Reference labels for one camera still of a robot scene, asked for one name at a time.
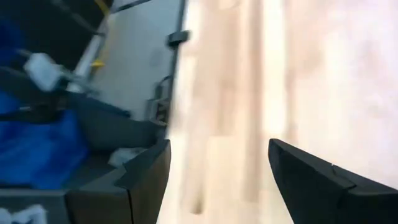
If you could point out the black table edge bracket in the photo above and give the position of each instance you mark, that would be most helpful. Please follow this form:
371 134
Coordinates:
178 37

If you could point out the blue fabric object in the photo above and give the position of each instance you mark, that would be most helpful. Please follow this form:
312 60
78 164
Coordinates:
37 149

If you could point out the dark grey object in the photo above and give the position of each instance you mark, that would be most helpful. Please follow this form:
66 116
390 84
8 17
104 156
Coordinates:
118 130

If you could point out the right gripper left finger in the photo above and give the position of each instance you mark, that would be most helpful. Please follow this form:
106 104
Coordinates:
143 193

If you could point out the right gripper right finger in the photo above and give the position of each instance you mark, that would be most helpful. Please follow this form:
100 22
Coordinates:
320 193

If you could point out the white object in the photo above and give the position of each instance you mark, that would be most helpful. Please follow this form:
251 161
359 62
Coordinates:
43 71

